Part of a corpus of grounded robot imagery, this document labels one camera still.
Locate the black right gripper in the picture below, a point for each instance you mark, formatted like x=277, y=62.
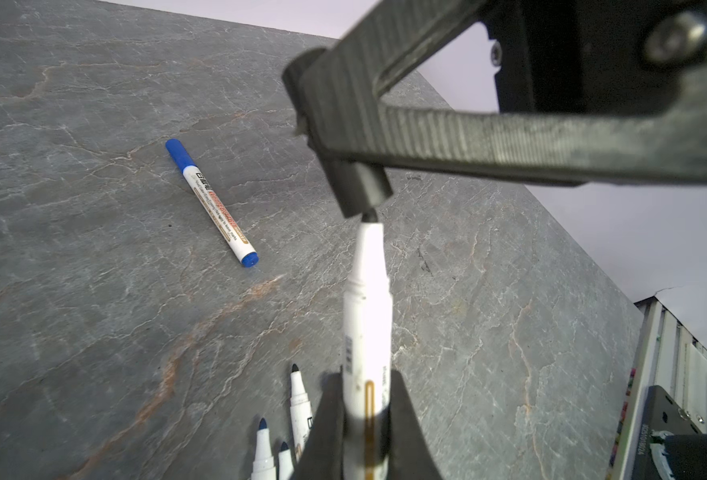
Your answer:
x=589, y=91

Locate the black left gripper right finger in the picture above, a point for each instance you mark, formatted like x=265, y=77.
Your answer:
x=409, y=455

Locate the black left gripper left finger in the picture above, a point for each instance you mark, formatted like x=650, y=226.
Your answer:
x=322, y=457

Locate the black pen cap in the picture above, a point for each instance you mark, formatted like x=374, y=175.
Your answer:
x=357, y=187

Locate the blue capped white marker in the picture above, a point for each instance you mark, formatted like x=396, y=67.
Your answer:
x=215, y=209

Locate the white marker black tip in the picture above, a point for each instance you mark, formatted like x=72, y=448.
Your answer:
x=366, y=370

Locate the white marker blue end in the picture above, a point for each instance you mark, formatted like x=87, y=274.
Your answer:
x=285, y=462

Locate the white marker black end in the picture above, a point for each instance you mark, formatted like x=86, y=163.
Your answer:
x=301, y=412

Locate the white marker blue tip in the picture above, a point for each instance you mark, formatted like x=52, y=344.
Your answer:
x=263, y=465

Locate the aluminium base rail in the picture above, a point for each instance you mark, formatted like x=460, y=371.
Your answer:
x=662, y=433

